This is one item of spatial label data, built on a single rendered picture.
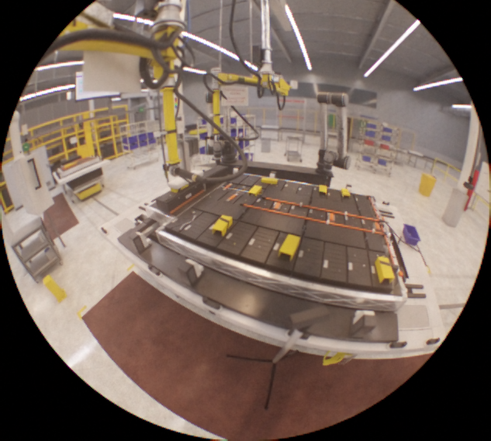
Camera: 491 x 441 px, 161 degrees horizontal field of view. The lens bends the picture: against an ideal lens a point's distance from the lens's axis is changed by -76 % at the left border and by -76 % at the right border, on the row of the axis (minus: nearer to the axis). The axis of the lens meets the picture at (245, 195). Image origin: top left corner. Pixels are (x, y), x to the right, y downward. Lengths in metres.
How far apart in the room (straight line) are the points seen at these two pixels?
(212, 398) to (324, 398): 0.87
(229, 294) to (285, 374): 1.03
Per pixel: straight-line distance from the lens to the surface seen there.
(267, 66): 1.91
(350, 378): 1.89
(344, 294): 0.90
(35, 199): 2.99
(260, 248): 0.97
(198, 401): 1.72
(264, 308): 0.90
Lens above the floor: 1.68
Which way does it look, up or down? 27 degrees down
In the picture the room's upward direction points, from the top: straight up
